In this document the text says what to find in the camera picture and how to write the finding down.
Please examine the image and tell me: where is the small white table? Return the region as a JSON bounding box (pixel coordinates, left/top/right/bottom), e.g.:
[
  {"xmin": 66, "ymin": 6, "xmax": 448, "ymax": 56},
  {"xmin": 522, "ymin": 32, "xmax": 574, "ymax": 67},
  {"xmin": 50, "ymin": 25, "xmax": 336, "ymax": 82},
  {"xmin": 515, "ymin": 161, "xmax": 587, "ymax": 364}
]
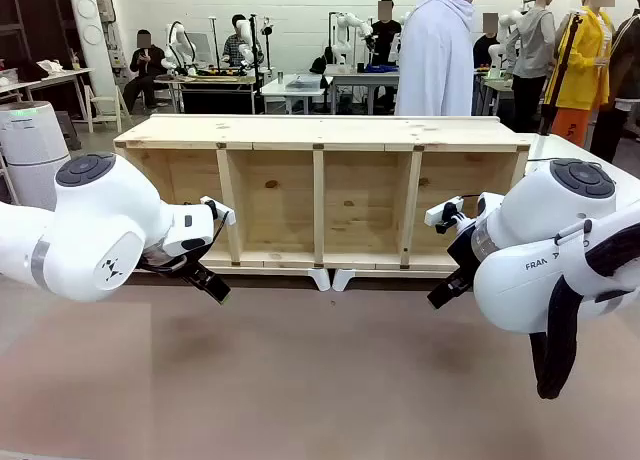
[{"xmin": 259, "ymin": 71, "xmax": 335, "ymax": 115}]

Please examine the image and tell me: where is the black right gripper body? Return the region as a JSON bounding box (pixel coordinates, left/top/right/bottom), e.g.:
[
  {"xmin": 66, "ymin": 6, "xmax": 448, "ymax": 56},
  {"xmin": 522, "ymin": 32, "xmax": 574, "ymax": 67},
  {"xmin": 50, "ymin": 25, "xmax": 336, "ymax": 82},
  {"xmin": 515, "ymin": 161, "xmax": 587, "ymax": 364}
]
[{"xmin": 446, "ymin": 218, "xmax": 485, "ymax": 287}]

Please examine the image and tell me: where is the seated person in black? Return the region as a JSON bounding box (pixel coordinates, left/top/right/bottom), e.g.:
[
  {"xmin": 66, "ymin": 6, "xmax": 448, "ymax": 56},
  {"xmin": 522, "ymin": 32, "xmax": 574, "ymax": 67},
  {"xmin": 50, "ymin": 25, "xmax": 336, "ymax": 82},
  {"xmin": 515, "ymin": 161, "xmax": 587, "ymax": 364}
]
[{"xmin": 121, "ymin": 29, "xmax": 167, "ymax": 114}]

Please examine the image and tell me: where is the white side table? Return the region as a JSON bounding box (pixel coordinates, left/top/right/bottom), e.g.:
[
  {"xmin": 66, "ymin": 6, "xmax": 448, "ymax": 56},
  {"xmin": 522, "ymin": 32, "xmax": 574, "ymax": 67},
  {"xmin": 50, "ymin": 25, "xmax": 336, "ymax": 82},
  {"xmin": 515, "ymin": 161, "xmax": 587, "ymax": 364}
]
[{"xmin": 0, "ymin": 66, "xmax": 96, "ymax": 131}]

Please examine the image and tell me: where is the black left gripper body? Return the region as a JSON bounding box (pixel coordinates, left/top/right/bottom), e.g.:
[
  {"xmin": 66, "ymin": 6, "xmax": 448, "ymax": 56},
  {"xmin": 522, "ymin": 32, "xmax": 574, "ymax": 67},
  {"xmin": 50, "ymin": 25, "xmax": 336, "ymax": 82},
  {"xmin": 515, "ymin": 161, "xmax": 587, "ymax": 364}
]
[{"xmin": 134, "ymin": 237, "xmax": 216, "ymax": 287}]

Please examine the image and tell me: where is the tall white air conditioner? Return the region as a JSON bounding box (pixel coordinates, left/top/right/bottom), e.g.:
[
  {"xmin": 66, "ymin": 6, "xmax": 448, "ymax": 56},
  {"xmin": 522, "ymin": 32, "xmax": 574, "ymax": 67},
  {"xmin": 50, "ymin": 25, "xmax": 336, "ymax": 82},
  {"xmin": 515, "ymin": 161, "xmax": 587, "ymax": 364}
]
[{"xmin": 68, "ymin": 0, "xmax": 120, "ymax": 102}]

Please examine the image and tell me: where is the mannequin in brown jacket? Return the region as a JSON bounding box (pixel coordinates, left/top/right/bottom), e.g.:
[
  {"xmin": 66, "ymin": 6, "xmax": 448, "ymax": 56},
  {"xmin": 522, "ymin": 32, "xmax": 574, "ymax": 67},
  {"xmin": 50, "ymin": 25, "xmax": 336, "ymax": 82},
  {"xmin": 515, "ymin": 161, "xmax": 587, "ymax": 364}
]
[{"xmin": 588, "ymin": 7, "xmax": 640, "ymax": 164}]

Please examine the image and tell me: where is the seated person in plaid shirt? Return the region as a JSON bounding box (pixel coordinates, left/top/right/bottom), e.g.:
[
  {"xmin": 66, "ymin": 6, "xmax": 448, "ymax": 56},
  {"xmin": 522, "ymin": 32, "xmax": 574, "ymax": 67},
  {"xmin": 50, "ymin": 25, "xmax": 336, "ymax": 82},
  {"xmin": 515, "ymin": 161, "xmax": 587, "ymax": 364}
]
[{"xmin": 221, "ymin": 13, "xmax": 265, "ymax": 76}]

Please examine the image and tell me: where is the person in white hoodie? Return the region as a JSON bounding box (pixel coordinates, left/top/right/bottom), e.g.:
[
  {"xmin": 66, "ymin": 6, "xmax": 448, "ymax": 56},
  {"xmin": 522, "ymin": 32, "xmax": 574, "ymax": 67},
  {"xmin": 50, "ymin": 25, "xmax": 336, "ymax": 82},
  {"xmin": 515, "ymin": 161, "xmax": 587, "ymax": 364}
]
[{"xmin": 394, "ymin": 0, "xmax": 494, "ymax": 117}]

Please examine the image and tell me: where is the mannequin in yellow raincoat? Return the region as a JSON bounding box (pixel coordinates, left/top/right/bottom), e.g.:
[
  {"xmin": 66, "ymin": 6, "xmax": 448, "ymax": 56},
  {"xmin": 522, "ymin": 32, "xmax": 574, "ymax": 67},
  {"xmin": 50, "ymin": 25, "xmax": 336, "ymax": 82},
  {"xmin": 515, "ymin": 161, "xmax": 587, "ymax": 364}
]
[{"xmin": 544, "ymin": 0, "xmax": 620, "ymax": 149}]

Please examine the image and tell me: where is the wooden work table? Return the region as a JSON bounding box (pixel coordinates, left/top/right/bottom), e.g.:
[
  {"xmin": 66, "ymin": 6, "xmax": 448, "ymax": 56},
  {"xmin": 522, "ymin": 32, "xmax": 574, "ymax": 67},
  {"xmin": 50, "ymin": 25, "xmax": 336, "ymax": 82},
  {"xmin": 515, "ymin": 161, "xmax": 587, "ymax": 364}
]
[{"xmin": 153, "ymin": 71, "xmax": 257, "ymax": 115}]

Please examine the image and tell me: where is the white table surface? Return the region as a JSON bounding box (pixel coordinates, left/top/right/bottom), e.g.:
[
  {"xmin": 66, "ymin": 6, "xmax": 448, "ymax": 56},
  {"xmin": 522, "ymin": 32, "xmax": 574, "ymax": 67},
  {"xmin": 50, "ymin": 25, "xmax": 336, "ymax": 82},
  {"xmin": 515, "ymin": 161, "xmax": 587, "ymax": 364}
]
[{"xmin": 523, "ymin": 132, "xmax": 609, "ymax": 177}]

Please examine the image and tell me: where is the standing person in black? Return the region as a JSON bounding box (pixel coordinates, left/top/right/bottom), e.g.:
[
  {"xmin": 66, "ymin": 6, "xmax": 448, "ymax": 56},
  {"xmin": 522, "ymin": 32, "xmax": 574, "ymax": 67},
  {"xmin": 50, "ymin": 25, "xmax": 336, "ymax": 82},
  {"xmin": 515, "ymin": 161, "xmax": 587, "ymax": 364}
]
[{"xmin": 368, "ymin": 0, "xmax": 404, "ymax": 67}]

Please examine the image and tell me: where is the grey work table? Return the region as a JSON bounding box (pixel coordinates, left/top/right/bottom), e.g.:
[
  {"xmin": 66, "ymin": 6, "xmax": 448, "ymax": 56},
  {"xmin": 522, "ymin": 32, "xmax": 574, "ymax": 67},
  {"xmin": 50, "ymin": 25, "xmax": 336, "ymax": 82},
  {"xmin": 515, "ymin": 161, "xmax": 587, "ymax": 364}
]
[{"xmin": 323, "ymin": 61, "xmax": 402, "ymax": 115}]

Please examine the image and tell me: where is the wooden compartment shelf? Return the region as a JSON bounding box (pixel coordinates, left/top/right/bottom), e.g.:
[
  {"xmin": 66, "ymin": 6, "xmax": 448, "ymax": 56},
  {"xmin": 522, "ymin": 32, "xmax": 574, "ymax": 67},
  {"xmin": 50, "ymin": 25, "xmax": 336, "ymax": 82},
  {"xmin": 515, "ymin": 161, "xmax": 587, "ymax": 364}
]
[{"xmin": 113, "ymin": 113, "xmax": 531, "ymax": 272}]

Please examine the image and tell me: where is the black light stand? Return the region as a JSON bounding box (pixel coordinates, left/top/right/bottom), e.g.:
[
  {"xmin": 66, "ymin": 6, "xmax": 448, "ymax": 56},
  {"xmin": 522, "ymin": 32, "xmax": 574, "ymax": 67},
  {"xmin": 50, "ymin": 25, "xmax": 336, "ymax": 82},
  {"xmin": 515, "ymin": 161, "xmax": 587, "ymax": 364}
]
[{"xmin": 248, "ymin": 12, "xmax": 275, "ymax": 115}]

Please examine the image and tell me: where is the white cylindrical air purifier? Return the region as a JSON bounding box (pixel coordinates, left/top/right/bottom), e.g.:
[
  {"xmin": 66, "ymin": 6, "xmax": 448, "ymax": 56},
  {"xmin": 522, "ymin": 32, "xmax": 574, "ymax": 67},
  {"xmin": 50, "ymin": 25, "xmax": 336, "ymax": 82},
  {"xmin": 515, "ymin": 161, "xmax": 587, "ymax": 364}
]
[{"xmin": 0, "ymin": 101, "xmax": 72, "ymax": 212}]

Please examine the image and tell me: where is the person in black sweater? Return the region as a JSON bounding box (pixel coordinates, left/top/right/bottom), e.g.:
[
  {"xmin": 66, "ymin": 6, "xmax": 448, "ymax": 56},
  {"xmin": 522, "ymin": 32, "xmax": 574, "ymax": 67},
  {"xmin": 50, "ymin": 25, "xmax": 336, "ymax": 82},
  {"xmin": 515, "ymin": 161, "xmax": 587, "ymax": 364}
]
[{"xmin": 471, "ymin": 11, "xmax": 502, "ymax": 72}]

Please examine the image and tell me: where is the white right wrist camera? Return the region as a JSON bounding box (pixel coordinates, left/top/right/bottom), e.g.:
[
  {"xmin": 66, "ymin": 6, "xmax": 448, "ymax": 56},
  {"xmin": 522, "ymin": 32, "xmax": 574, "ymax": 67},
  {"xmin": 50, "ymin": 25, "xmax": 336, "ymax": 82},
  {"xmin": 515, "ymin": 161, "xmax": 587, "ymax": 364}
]
[{"xmin": 424, "ymin": 194, "xmax": 474, "ymax": 235}]

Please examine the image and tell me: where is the mannequin in grey hoodie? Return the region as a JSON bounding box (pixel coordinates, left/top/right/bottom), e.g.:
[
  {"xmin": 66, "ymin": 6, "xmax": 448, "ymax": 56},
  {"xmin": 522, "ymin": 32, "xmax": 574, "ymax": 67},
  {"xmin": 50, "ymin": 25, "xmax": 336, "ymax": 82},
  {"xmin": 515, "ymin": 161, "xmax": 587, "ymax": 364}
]
[{"xmin": 510, "ymin": 0, "xmax": 559, "ymax": 134}]

